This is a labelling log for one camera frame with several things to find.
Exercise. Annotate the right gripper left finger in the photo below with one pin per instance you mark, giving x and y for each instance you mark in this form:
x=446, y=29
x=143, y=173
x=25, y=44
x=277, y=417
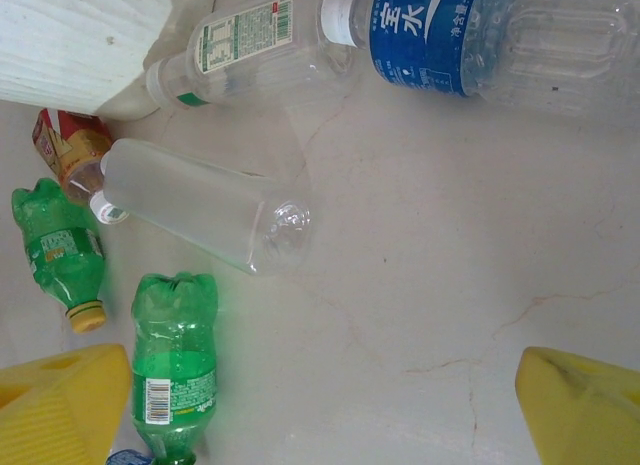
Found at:
x=55, y=410

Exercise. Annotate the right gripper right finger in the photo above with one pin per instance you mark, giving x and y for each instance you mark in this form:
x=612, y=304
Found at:
x=585, y=415

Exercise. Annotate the crushed blue label bottle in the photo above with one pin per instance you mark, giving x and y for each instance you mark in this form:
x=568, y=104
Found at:
x=127, y=458

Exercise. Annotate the green Sprite plastic bottle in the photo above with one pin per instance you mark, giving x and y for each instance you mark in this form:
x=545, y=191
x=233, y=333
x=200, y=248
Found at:
x=175, y=365
x=60, y=250

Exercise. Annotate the frosted clear plastic bottle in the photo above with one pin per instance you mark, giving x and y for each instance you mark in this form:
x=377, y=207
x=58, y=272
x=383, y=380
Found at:
x=200, y=205

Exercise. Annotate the white-capped blue label bottle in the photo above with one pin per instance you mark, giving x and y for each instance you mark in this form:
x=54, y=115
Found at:
x=420, y=35

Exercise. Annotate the small clear green-banded bottle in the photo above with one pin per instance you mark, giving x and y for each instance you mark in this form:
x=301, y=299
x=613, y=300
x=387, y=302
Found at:
x=240, y=35

